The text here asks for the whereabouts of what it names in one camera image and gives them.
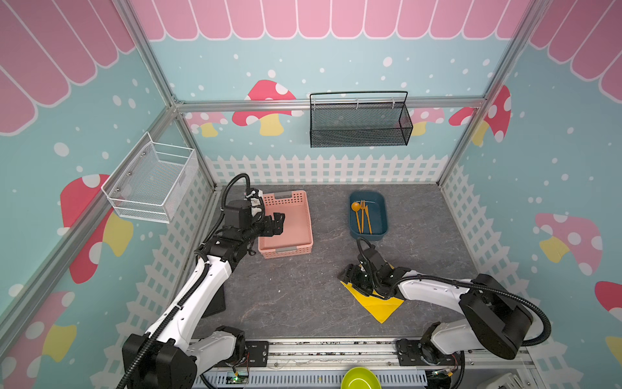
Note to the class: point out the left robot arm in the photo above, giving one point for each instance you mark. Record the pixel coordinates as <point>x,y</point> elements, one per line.
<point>164,356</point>

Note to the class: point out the pink plastic basket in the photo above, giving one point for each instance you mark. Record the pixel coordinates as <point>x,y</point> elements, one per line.
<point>297,237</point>

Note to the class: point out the black mesh wall basket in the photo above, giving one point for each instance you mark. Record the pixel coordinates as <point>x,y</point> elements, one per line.
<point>359,119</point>

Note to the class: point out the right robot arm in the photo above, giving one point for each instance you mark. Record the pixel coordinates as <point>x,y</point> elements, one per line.
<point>493,319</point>

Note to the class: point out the teal plastic tub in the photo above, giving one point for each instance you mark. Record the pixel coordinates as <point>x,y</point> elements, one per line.
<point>378,215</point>

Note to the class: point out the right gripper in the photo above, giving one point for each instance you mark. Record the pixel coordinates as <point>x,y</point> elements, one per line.
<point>358,277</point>

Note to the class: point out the white wire wall basket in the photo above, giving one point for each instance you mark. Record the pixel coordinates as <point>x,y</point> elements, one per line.
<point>152,181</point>

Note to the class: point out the orange plastic spoon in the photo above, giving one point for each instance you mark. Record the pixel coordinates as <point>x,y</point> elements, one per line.
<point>356,207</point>

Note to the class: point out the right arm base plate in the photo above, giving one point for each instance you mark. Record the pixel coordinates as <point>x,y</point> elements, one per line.
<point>424,353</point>

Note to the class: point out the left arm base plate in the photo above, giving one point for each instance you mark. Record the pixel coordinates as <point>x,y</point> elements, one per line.
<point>251,354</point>

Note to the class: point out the green bowl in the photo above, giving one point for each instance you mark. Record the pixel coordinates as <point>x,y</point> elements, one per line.
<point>360,378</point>

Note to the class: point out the aluminium front rail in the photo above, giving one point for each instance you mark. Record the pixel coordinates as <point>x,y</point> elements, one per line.
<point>338,353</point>

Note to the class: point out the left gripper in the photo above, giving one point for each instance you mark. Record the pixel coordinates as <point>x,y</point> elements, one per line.
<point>278,223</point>

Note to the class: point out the black yellow tool case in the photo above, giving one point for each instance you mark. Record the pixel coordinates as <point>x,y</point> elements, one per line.
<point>217,304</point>

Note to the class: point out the orange plastic knife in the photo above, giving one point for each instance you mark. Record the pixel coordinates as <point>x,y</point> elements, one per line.
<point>367,215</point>

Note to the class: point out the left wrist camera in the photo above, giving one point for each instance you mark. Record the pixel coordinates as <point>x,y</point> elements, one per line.
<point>255,197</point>

